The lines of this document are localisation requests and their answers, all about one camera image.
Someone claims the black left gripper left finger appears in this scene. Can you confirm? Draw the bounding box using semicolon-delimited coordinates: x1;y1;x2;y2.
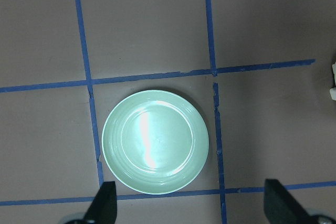
63;181;117;224

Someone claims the blue tape line vertical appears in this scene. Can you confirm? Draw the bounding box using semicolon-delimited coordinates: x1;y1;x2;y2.
205;0;227;223
75;0;104;186

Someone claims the blue tape line upper horizontal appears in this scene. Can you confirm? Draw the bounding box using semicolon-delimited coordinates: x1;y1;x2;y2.
1;59;316;93

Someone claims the blue tape line lower horizontal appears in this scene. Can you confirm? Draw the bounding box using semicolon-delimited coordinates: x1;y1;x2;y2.
1;180;335;206

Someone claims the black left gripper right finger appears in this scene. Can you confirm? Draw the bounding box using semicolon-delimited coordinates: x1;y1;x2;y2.
263;179;335;224

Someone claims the blue tape line right vertical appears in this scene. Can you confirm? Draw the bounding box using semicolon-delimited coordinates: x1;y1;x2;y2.
205;0;227;223

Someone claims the blue tape line horizontal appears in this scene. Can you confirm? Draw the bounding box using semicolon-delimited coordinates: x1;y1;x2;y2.
1;59;316;93
1;180;335;206

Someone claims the light green round plate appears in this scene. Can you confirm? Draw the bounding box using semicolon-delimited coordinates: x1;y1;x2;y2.
101;90;209;195

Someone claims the blue tape line left vertical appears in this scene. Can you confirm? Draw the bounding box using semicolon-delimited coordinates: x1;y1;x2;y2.
75;0;104;186

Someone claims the white rice cooker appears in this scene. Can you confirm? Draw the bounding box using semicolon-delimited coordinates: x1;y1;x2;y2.
330;60;336;101

